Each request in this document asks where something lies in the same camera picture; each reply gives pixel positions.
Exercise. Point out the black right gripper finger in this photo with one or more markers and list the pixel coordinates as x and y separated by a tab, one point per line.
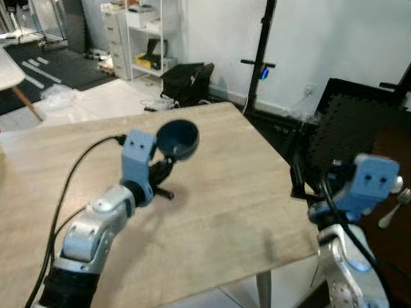
297	181

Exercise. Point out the dark blue bowl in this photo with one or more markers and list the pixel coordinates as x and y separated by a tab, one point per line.
178	139

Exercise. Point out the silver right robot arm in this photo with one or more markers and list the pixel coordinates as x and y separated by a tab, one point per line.
343	263

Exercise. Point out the light wooden table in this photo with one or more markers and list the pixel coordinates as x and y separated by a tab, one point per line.
225	205

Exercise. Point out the black foam floor mats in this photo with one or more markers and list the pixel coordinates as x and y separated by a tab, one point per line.
350	122

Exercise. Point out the silver metal spoon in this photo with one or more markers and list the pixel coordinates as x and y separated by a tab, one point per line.
398	184

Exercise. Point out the black bag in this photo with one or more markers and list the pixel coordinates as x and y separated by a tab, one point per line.
187	83

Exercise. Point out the dark brown table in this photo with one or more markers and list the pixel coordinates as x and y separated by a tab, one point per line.
392	256

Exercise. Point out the yellow and black tool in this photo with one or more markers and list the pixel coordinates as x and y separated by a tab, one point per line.
154	58

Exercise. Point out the small blue-lit device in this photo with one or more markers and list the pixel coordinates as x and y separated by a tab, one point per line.
264	73

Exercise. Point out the clear plastic bag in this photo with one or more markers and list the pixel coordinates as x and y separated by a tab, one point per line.
60	97

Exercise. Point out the black striped floor mat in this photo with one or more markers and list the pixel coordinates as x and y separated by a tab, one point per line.
70	67

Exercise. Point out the white drawer cabinet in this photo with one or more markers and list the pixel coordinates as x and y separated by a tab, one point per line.
114	38

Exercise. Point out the black pole stand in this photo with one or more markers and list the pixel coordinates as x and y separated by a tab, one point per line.
262	45

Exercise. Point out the white box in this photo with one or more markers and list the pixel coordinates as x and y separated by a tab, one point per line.
142	16

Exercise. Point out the white round side table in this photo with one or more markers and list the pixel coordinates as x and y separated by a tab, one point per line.
9	74

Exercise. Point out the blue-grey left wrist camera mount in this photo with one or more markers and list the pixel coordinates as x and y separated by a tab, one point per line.
138	157

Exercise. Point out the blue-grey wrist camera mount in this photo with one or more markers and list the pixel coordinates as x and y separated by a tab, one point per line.
138	157
369	183

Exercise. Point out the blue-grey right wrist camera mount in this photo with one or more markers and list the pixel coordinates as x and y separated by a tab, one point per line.
369	183

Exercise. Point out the white wall socket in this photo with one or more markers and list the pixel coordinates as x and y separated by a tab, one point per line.
309	89

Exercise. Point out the metal frame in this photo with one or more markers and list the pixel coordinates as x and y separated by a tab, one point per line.
38	19

